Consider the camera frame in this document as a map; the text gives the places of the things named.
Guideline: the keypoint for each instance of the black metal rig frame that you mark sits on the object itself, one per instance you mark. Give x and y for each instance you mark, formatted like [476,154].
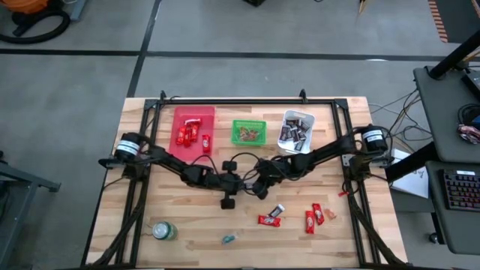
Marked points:
[243,101]

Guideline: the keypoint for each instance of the pink plastic bin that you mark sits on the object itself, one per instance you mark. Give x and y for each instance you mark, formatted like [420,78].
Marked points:
[195,112]

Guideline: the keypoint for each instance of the black floor mat striped edge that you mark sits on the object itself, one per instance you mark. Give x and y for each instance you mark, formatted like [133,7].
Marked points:
[461,18]

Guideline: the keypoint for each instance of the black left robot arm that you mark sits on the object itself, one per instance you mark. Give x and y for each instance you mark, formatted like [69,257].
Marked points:
[168,163]

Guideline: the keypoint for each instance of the green Sprite can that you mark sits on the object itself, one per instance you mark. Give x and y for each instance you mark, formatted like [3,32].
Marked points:
[164,230]

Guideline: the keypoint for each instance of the teal gummy in clear wrapper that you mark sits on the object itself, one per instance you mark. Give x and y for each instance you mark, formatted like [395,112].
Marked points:
[229,238]

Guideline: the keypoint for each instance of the grey metal stand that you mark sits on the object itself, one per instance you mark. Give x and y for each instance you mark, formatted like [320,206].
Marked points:
[30,179]

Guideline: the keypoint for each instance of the white paper sheet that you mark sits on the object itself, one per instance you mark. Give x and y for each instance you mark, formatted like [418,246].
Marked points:
[412,183]

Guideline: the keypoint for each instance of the red gummy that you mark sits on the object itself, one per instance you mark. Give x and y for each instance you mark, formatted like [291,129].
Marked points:
[245,133]
[255,135]

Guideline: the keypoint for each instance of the black slanted support beam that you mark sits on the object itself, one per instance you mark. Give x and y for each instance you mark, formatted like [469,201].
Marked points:
[412,163]
[453,56]

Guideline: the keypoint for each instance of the colourful candy bag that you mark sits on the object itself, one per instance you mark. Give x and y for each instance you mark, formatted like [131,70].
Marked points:
[468,134]

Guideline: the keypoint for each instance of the black stand foot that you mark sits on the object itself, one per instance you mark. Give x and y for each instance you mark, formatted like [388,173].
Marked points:
[255,2]

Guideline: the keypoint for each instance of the brown Hershey's candy bar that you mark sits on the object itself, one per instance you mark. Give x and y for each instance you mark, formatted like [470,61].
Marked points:
[277,210]
[304,126]
[285,133]
[293,123]
[296,135]
[302,136]
[299,146]

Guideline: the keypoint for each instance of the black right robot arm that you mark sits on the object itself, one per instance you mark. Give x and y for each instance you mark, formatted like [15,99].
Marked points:
[330,150]

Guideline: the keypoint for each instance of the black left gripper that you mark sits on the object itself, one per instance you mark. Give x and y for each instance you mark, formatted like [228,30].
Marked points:
[221,182]

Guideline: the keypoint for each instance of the orange gummy in clear wrapper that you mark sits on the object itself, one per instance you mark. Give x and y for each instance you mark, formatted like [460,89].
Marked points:
[329,214]

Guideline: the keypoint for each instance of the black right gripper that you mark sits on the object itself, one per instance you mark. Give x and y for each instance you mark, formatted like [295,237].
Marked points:
[273,170]

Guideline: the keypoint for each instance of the orange shop vacuum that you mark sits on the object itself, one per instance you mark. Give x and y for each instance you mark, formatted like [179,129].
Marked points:
[26,5]

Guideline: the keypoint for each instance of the backlit computer keyboard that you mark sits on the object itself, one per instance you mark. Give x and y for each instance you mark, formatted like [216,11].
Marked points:
[463,189]

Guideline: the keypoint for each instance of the black caster wheel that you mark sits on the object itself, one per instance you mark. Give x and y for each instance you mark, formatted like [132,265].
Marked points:
[434,238]

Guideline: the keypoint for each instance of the green plastic mesh basket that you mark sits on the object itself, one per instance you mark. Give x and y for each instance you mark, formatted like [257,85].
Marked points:
[235,139]

